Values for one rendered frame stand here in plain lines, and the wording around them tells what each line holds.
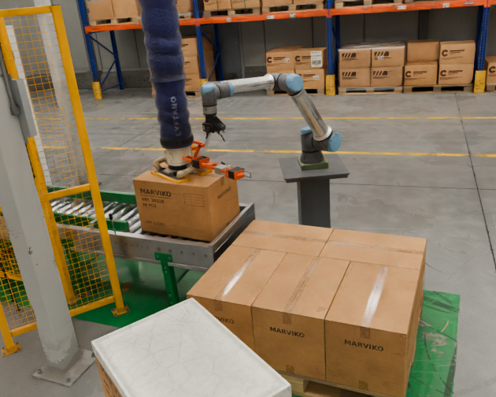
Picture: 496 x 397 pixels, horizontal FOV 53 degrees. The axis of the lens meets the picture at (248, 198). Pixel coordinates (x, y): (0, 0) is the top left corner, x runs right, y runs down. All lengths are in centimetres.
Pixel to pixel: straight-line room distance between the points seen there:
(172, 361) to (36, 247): 152
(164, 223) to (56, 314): 92
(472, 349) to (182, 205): 201
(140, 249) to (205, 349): 192
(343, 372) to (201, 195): 138
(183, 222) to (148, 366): 186
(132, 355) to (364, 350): 129
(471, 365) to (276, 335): 117
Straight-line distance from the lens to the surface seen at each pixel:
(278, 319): 271
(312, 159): 395
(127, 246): 362
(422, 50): 1061
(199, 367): 166
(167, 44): 324
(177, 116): 333
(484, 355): 339
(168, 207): 346
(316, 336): 269
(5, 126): 284
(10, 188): 288
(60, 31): 324
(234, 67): 1215
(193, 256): 334
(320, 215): 411
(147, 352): 176
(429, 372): 320
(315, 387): 301
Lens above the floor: 210
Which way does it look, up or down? 23 degrees down
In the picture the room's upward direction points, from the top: 5 degrees counter-clockwise
